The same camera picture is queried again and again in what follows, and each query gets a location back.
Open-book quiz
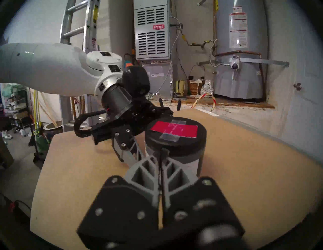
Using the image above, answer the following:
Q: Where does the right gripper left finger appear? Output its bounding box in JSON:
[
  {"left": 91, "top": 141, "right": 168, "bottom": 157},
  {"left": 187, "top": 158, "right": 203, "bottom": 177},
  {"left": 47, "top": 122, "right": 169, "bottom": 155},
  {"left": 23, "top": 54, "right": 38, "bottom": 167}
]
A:
[{"left": 77, "top": 151, "right": 162, "bottom": 250}]

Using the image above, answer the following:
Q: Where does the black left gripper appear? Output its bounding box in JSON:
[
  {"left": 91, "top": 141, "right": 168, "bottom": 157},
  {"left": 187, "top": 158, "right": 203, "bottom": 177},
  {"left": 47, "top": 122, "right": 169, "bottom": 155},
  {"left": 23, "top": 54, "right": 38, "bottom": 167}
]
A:
[{"left": 91, "top": 84, "right": 174, "bottom": 168}]

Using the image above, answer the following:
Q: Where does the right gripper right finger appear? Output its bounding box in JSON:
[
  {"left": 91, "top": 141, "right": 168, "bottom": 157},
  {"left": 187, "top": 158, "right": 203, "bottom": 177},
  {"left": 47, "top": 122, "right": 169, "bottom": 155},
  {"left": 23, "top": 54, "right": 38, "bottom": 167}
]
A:
[{"left": 162, "top": 151, "right": 245, "bottom": 250}]

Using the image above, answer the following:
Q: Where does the black jar lid red tape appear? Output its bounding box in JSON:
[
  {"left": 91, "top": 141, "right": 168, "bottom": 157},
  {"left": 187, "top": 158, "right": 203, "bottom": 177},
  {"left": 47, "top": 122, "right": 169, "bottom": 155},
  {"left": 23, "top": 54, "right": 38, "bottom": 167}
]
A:
[{"left": 145, "top": 116, "right": 207, "bottom": 158}]

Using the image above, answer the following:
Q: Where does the yellow metal can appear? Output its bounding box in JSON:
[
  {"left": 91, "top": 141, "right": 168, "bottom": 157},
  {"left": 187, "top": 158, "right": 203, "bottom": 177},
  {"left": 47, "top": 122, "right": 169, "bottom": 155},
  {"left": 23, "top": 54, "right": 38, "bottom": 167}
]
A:
[{"left": 175, "top": 80, "right": 186, "bottom": 96}]

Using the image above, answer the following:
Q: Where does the wicker basket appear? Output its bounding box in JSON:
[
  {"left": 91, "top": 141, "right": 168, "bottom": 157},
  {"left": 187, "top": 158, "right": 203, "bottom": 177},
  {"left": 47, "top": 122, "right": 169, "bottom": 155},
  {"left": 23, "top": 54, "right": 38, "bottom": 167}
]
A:
[{"left": 188, "top": 64, "right": 205, "bottom": 96}]

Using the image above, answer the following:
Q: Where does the red yellow striped hoop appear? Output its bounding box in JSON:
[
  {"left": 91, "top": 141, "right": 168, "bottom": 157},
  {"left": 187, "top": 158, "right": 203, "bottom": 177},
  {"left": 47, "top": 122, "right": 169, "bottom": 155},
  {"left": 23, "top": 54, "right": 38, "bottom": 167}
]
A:
[{"left": 191, "top": 93, "right": 217, "bottom": 112}]

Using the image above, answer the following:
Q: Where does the foil wrapped bundle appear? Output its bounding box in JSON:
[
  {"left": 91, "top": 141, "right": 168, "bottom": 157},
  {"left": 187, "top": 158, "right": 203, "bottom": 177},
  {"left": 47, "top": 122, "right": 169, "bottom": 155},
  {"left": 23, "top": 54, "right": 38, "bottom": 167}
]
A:
[{"left": 201, "top": 80, "right": 214, "bottom": 95}]

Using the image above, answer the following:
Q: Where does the grey Bryant furnace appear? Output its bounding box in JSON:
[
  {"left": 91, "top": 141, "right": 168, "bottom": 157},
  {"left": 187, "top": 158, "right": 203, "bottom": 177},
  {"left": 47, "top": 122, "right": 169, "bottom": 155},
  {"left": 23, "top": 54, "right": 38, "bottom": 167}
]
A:
[{"left": 133, "top": 0, "right": 174, "bottom": 101}]

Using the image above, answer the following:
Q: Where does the aluminium ladder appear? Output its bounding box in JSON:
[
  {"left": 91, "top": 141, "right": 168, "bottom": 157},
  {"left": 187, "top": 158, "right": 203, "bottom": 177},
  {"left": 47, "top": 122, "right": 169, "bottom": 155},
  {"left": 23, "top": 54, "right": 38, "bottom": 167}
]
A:
[{"left": 59, "top": 0, "right": 101, "bottom": 126}]

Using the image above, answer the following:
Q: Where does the grey water heater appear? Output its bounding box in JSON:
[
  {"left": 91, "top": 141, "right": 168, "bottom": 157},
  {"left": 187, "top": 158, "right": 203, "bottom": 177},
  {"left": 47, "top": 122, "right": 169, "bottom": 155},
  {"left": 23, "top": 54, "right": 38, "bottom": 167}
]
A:
[{"left": 213, "top": 0, "right": 269, "bottom": 100}]

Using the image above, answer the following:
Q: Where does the white panel door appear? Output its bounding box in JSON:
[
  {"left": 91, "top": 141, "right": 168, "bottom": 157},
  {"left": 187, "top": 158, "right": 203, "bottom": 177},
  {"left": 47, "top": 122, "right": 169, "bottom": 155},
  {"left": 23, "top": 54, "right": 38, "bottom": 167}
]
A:
[{"left": 278, "top": 0, "right": 323, "bottom": 157}]

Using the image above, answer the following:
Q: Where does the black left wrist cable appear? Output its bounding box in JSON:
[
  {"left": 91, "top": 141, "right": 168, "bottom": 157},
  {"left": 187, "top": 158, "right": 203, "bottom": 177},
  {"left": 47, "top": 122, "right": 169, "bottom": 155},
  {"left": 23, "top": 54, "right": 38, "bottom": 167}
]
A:
[{"left": 74, "top": 110, "right": 106, "bottom": 138}]

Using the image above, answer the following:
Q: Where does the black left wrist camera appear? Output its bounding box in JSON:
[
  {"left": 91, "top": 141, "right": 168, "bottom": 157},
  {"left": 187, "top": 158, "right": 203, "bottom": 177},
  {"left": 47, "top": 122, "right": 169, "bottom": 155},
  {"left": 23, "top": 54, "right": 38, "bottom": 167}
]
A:
[{"left": 122, "top": 66, "right": 150, "bottom": 97}]

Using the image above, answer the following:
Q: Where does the metal heater strap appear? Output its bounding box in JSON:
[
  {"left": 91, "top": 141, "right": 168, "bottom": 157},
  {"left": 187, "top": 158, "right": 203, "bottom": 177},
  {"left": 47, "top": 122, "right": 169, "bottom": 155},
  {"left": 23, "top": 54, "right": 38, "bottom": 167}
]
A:
[{"left": 198, "top": 58, "right": 290, "bottom": 67}]

